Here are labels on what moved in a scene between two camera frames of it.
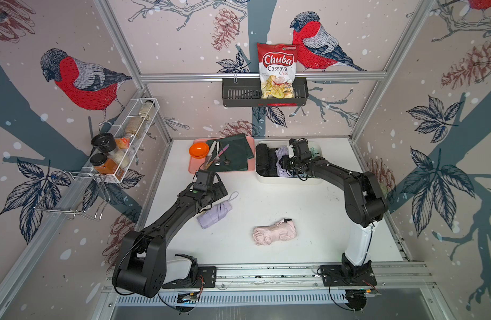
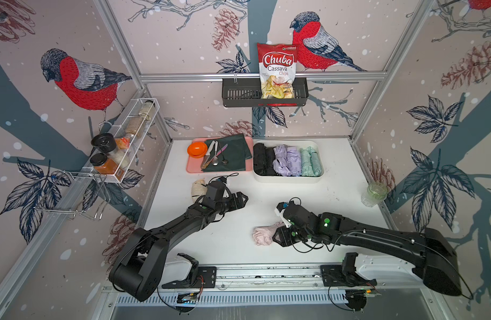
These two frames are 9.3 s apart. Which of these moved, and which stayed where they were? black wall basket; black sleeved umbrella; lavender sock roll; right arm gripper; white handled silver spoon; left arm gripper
Moved: right arm gripper; left arm gripper
Stayed: white handled silver spoon; black sleeved umbrella; black wall basket; lavender sock roll
